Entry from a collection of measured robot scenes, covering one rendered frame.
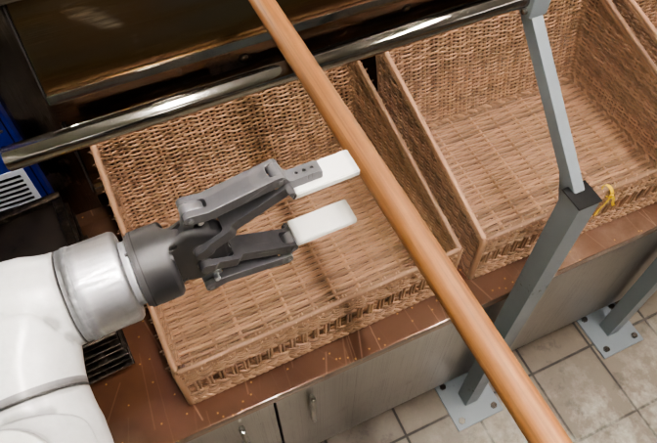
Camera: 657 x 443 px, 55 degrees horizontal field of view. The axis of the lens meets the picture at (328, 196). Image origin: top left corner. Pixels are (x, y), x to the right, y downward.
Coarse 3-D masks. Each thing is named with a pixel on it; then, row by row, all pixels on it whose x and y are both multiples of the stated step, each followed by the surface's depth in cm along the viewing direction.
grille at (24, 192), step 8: (0, 176) 115; (8, 176) 116; (16, 176) 116; (24, 176) 117; (0, 184) 116; (8, 184) 117; (16, 184) 118; (24, 184) 119; (32, 184) 120; (0, 192) 118; (8, 192) 119; (16, 192) 119; (24, 192) 120; (32, 192) 121; (0, 200) 119; (8, 200) 120; (16, 200) 121; (24, 200) 122; (0, 208) 121; (8, 208) 122
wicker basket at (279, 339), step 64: (192, 128) 123; (256, 128) 131; (320, 128) 137; (384, 128) 126; (192, 192) 132; (320, 192) 138; (320, 256) 129; (384, 256) 129; (448, 256) 113; (192, 320) 121; (320, 320) 109
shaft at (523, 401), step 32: (256, 0) 80; (288, 32) 76; (288, 64) 76; (320, 96) 71; (352, 128) 67; (384, 192) 63; (416, 224) 60; (416, 256) 59; (448, 288) 57; (480, 320) 55; (480, 352) 54; (512, 384) 52; (512, 416) 51; (544, 416) 50
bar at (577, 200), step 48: (480, 0) 85; (528, 0) 87; (336, 48) 79; (384, 48) 81; (192, 96) 75; (240, 96) 77; (48, 144) 71; (96, 144) 73; (576, 192) 94; (576, 240) 102; (528, 288) 114; (624, 336) 180; (480, 384) 156
